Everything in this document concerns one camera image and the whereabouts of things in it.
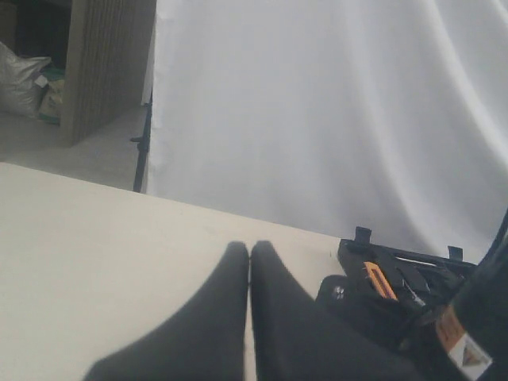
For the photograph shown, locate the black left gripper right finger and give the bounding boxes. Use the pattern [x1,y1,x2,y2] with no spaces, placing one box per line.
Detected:
[250,241,422,380]

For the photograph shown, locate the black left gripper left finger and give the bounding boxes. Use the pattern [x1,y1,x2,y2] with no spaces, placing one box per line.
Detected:
[85,241,249,380]

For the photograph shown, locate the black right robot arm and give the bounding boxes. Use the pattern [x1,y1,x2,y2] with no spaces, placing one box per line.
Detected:
[415,217,507,380]

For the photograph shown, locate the black plastic tool case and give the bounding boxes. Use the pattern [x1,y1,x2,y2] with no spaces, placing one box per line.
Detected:
[337,226,476,307]

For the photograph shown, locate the orange utility knife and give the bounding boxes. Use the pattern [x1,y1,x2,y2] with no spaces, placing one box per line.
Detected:
[364,262,398,301]

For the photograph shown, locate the clear voltage tester screwdriver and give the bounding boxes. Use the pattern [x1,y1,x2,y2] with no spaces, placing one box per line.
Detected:
[402,278,426,307]

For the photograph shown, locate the black backdrop stand pole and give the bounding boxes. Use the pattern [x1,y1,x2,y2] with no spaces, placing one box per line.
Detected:
[130,92,153,193]

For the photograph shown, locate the white backdrop cloth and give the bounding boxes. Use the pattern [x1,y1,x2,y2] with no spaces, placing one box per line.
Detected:
[148,1,507,262]

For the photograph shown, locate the green printed bag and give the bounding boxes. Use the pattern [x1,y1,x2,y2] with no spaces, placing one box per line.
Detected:
[37,67,65,125]

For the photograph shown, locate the white woven sack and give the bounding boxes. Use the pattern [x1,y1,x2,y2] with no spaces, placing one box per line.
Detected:
[1,43,52,117]

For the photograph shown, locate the beige corrugated partition panel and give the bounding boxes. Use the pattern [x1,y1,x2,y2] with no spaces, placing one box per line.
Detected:
[60,1,156,146]

